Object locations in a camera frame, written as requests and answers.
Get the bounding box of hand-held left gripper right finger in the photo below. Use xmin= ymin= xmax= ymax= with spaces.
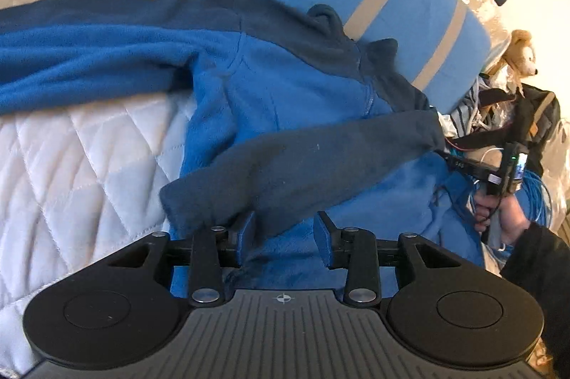
xmin=314 ymin=211 xmax=461 ymax=308

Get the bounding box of person's right hand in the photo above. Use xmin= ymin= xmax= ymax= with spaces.
xmin=473 ymin=184 xmax=533 ymax=246

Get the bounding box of black cloth bag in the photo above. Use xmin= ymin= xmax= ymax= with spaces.
xmin=480 ymin=82 xmax=563 ymax=180

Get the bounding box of brown teddy bear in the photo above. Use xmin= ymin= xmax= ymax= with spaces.
xmin=500 ymin=29 xmax=540 ymax=84

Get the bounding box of blue grey-striped pillow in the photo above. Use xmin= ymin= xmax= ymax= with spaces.
xmin=262 ymin=0 xmax=493 ymax=113

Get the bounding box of blue fleece jacket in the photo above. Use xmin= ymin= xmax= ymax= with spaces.
xmin=0 ymin=0 xmax=491 ymax=305

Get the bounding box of white quilted bedspread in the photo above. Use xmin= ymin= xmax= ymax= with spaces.
xmin=0 ymin=0 xmax=201 ymax=375

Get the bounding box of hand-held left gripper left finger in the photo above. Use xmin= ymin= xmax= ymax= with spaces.
xmin=108 ymin=210 xmax=258 ymax=309

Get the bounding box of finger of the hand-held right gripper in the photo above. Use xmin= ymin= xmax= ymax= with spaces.
xmin=439 ymin=150 xmax=502 ymax=185

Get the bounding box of white blue-striped cloth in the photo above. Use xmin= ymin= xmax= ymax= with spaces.
xmin=444 ymin=84 xmax=482 ymax=140

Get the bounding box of person's right forearm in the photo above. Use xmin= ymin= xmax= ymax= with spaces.
xmin=499 ymin=223 xmax=570 ymax=379

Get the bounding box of white cable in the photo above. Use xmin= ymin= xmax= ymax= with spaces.
xmin=480 ymin=146 xmax=505 ymax=167

